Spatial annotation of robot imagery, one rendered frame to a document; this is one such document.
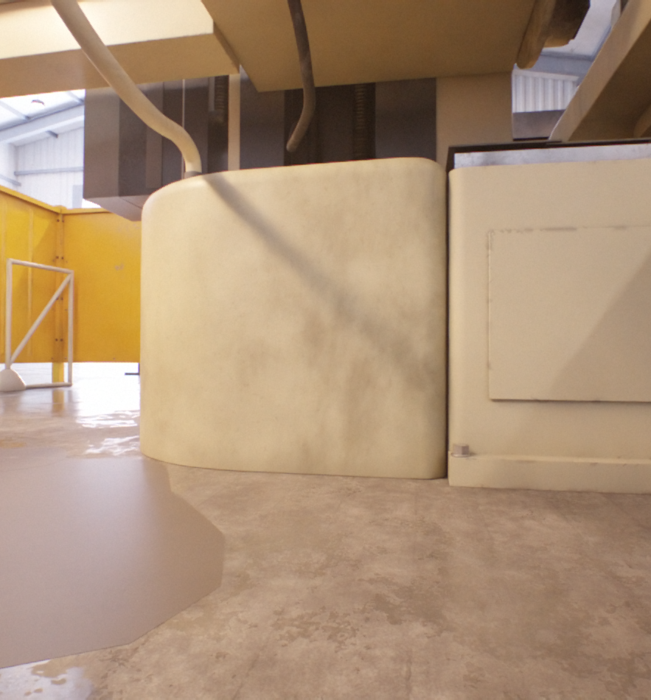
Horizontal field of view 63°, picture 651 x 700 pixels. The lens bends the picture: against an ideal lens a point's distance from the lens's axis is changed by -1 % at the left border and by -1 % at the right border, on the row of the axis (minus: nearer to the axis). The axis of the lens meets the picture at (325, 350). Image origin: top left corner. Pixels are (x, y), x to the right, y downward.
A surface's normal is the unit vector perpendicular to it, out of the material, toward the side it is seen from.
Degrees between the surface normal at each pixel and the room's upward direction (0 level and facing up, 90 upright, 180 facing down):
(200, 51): 180
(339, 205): 90
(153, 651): 0
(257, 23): 180
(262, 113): 90
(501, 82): 90
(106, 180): 90
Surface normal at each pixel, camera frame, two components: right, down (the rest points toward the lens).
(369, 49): 0.00, 1.00
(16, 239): 0.98, 0.00
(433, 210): 0.22, 0.00
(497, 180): -0.18, -0.01
